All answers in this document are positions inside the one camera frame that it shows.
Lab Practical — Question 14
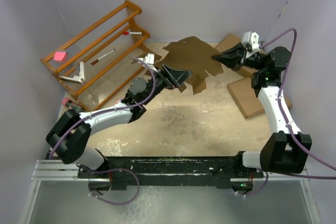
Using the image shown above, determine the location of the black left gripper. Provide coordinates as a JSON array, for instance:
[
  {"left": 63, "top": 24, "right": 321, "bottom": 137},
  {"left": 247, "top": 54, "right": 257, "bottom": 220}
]
[{"left": 142, "top": 65, "right": 191, "bottom": 105}]

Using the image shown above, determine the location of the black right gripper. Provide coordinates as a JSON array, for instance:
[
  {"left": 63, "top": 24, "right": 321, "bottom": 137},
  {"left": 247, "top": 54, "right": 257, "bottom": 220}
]
[{"left": 212, "top": 42, "right": 267, "bottom": 72}]

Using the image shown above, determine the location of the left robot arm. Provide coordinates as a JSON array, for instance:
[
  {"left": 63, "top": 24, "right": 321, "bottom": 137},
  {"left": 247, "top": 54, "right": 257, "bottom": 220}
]
[{"left": 46, "top": 65, "right": 192, "bottom": 178}]

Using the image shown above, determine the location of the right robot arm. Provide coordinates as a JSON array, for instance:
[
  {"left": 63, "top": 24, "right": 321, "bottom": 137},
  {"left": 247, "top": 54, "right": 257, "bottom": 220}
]
[{"left": 212, "top": 43, "right": 312, "bottom": 177}]

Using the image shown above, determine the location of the large folded cardboard box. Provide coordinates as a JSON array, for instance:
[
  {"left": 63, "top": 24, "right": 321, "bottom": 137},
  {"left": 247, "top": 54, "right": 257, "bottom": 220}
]
[{"left": 215, "top": 34, "right": 256, "bottom": 78}]

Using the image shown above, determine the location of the medium folded cardboard box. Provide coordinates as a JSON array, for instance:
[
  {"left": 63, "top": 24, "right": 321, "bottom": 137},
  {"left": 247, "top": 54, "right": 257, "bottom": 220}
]
[{"left": 227, "top": 78, "right": 265, "bottom": 118}]

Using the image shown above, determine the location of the red capped white marker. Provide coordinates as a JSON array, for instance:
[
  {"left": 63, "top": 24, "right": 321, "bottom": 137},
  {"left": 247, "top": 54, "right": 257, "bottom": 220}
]
[{"left": 122, "top": 31, "right": 142, "bottom": 35}]

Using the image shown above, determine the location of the brown capped white marker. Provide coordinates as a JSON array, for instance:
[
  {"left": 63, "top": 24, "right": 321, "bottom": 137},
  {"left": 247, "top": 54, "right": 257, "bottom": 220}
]
[{"left": 90, "top": 48, "right": 115, "bottom": 66}]

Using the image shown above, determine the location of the orange wooden rack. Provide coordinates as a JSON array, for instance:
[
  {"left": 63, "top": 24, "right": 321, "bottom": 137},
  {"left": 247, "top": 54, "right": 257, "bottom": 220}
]
[{"left": 41, "top": 0, "right": 150, "bottom": 111}]

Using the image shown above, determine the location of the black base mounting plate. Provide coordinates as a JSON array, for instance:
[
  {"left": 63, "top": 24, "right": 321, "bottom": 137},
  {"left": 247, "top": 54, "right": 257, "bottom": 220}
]
[{"left": 78, "top": 153, "right": 264, "bottom": 191}]

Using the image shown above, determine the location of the pink capped green can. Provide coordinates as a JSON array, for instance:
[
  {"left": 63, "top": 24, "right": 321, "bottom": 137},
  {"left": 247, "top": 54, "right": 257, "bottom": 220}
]
[{"left": 62, "top": 98, "right": 84, "bottom": 112}]

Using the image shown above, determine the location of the pink eraser block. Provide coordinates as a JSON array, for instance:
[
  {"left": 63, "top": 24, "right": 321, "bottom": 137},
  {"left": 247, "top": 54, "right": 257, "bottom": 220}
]
[{"left": 53, "top": 50, "right": 68, "bottom": 63}]

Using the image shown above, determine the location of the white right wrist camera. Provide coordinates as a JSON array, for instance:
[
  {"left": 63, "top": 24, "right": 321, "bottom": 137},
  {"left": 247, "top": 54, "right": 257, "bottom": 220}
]
[{"left": 241, "top": 31, "right": 259, "bottom": 51}]

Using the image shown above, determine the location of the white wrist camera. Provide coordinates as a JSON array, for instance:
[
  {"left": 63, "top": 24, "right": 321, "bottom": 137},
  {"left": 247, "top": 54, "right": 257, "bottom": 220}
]
[
  {"left": 143, "top": 53, "right": 157, "bottom": 71},
  {"left": 241, "top": 31, "right": 259, "bottom": 51}
]

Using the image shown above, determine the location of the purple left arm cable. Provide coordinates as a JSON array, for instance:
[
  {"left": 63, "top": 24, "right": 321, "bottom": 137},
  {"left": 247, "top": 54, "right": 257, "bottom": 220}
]
[{"left": 48, "top": 57, "right": 158, "bottom": 205}]

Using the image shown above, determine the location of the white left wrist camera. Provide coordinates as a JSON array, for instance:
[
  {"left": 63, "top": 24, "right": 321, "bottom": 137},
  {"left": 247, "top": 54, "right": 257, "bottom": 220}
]
[{"left": 143, "top": 53, "right": 157, "bottom": 71}]

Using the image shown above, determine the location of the white angled bracket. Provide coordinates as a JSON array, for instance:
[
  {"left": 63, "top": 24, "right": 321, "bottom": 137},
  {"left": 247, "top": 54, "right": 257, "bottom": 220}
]
[{"left": 60, "top": 61, "right": 86, "bottom": 84}]

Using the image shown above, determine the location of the aluminium frame rail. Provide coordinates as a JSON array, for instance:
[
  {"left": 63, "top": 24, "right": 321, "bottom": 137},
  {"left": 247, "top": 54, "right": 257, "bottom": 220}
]
[{"left": 31, "top": 160, "right": 306, "bottom": 182}]

